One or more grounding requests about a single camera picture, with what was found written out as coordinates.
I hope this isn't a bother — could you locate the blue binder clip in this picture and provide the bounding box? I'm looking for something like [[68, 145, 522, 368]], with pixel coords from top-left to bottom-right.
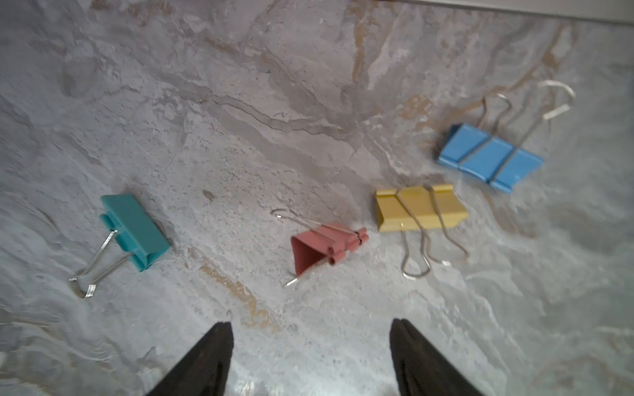
[[437, 80, 576, 194]]

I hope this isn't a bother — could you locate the yellow binder clip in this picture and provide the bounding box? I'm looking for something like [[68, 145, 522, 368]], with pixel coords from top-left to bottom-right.
[[375, 184, 470, 281]]

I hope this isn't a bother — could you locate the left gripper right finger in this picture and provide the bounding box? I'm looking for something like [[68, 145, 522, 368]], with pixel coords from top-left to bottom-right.
[[390, 318, 482, 396]]

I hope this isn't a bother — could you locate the teal binder clip left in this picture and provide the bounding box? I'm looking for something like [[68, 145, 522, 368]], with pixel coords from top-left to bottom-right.
[[69, 193, 171, 299]]

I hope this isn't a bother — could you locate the pink binder clip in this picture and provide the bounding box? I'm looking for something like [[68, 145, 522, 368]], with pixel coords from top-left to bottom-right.
[[270, 208, 369, 287]]

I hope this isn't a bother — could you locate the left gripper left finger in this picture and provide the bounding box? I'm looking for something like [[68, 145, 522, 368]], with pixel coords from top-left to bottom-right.
[[147, 322, 234, 396]]

